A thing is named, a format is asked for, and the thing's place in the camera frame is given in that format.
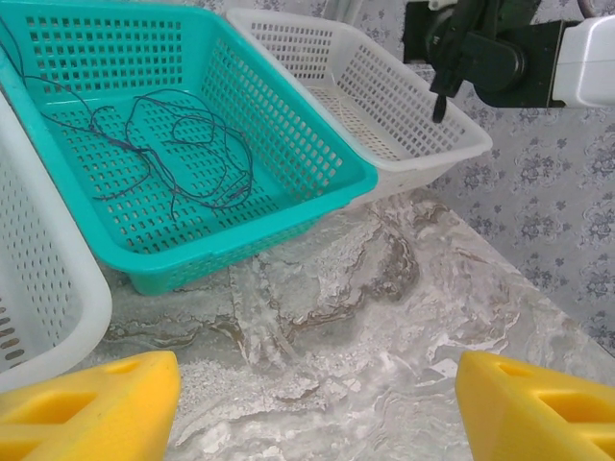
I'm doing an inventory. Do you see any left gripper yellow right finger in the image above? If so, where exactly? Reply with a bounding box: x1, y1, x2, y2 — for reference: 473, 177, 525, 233
455, 350, 615, 461

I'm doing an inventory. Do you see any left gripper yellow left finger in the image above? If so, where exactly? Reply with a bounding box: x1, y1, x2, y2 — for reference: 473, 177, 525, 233
0, 350, 182, 461

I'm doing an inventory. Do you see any thin white cable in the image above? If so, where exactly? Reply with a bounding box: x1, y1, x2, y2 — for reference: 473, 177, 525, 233
331, 93, 359, 129

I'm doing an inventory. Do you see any thin purple cable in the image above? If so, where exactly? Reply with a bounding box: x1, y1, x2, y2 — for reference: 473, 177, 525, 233
88, 90, 257, 213

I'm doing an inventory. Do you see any thin blue cable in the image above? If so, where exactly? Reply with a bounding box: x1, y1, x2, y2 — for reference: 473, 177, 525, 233
0, 18, 155, 203

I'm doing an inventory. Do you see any white perforated plastic basket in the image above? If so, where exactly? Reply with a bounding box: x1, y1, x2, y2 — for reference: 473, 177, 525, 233
0, 47, 114, 391
225, 7, 494, 212

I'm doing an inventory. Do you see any teal perforated plastic basket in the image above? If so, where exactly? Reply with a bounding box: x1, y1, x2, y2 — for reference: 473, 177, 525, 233
0, 0, 380, 297

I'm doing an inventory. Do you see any aluminium frame post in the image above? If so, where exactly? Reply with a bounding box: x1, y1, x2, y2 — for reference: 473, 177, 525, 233
331, 0, 366, 20

